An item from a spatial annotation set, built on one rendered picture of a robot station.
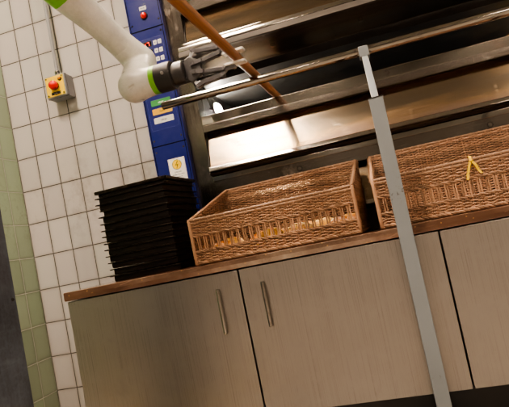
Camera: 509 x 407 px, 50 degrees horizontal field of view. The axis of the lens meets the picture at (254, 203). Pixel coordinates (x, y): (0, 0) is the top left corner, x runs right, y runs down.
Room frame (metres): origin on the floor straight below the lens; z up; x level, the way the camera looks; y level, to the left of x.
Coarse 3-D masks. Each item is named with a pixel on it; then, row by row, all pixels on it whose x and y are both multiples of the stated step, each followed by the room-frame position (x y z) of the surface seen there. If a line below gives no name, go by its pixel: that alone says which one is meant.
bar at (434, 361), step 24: (456, 24) 1.67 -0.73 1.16; (360, 48) 1.73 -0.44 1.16; (384, 48) 1.73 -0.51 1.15; (288, 72) 1.80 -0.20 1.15; (192, 96) 1.88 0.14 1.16; (384, 120) 1.52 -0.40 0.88; (384, 144) 1.52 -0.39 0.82; (384, 168) 1.52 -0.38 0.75; (408, 216) 1.52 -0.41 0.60; (408, 240) 1.52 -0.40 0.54; (408, 264) 1.52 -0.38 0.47; (432, 336) 1.52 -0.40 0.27; (432, 360) 1.52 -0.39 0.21; (432, 384) 1.52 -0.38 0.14
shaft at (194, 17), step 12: (168, 0) 1.17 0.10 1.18; (180, 0) 1.19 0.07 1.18; (180, 12) 1.24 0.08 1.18; (192, 12) 1.26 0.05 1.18; (204, 24) 1.35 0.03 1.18; (216, 36) 1.44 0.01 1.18; (228, 48) 1.54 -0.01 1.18; (252, 72) 1.81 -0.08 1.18; (264, 84) 1.98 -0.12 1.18; (276, 96) 2.19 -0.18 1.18
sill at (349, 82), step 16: (464, 48) 2.02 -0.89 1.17; (480, 48) 2.01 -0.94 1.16; (496, 48) 1.99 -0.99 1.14; (400, 64) 2.07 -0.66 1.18; (416, 64) 2.06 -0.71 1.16; (432, 64) 2.05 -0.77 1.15; (352, 80) 2.12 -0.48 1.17; (288, 96) 2.18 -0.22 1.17; (304, 96) 2.16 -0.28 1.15; (224, 112) 2.24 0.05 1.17; (240, 112) 2.22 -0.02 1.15
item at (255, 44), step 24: (360, 0) 1.95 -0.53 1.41; (384, 0) 1.95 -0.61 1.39; (408, 0) 1.97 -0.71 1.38; (432, 0) 2.00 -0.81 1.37; (456, 0) 2.03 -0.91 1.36; (288, 24) 2.01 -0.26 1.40; (312, 24) 2.03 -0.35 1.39; (336, 24) 2.06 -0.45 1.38; (360, 24) 2.09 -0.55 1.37; (384, 24) 2.12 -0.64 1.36; (264, 48) 2.15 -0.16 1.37; (288, 48) 2.18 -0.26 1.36
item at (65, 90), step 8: (48, 80) 2.34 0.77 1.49; (56, 80) 2.33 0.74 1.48; (64, 80) 2.32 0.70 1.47; (72, 80) 2.38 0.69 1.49; (48, 88) 2.34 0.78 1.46; (64, 88) 2.32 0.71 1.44; (72, 88) 2.37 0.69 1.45; (48, 96) 2.34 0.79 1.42; (56, 96) 2.34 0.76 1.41; (64, 96) 2.34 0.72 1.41; (72, 96) 2.37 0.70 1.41
